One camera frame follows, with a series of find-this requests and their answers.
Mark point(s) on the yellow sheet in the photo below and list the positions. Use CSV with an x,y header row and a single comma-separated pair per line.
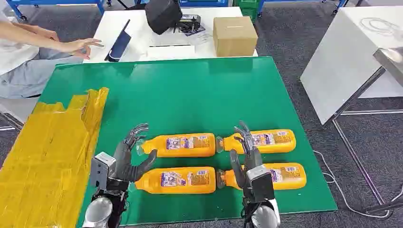
x,y
41,157

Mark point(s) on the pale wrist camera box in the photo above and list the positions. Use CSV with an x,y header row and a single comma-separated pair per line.
x,y
100,170
263,185

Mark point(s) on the green crate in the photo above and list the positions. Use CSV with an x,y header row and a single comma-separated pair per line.
x,y
247,8

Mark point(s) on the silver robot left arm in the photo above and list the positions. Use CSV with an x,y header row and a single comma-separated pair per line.
x,y
97,210

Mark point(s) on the orange detergent bottle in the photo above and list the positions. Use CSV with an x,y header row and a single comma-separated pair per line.
x,y
277,143
182,148
289,177
182,184

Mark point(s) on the white flat box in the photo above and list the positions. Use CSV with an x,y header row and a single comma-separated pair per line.
x,y
170,52

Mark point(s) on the black bag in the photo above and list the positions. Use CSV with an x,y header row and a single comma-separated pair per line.
x,y
162,14

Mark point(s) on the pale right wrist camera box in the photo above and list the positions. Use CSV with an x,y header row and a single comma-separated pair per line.
x,y
263,185

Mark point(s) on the person's left hand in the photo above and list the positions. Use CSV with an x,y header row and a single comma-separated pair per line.
x,y
50,34

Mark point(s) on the green mat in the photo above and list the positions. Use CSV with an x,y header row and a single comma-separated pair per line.
x,y
189,94

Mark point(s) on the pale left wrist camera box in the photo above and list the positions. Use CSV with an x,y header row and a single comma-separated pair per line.
x,y
100,170

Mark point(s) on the person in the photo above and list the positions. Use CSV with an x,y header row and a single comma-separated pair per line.
x,y
19,78

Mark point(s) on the dark blue tablet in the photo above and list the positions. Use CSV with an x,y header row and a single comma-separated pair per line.
x,y
121,44

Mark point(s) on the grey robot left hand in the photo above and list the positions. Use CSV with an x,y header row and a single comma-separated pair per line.
x,y
124,166

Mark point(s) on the white printed paper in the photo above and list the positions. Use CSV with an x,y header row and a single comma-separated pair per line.
x,y
203,37

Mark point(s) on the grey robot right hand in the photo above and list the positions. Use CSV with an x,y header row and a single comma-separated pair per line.
x,y
253,159

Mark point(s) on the metal table frame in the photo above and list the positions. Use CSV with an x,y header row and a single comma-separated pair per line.
x,y
359,93

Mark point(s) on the brown cardboard box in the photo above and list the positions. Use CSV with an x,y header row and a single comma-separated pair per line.
x,y
234,39

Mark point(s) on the black controller device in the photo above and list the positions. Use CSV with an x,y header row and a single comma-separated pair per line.
x,y
190,22

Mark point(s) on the person's right hand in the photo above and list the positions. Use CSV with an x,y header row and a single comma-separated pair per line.
x,y
78,46

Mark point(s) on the white table with box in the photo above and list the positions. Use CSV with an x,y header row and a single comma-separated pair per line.
x,y
141,28

